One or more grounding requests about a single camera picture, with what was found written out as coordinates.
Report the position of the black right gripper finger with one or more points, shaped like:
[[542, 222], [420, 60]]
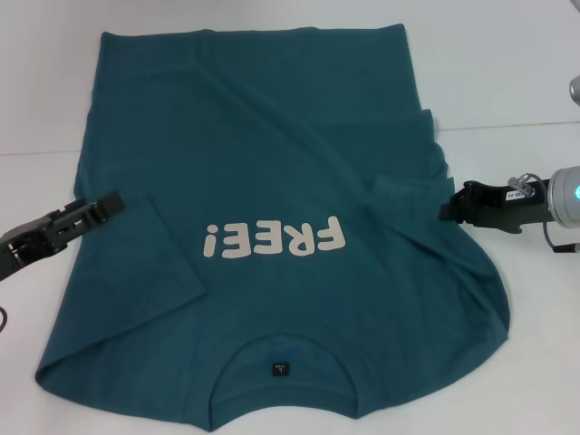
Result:
[[460, 208]]

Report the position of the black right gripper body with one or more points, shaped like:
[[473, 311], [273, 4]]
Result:
[[498, 210]]

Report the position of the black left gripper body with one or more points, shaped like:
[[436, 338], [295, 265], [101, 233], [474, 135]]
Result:
[[27, 244]]

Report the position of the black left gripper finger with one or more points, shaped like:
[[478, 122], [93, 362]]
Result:
[[72, 210], [111, 205]]

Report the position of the teal t-shirt with FREE print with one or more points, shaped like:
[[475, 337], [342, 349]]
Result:
[[272, 158]]

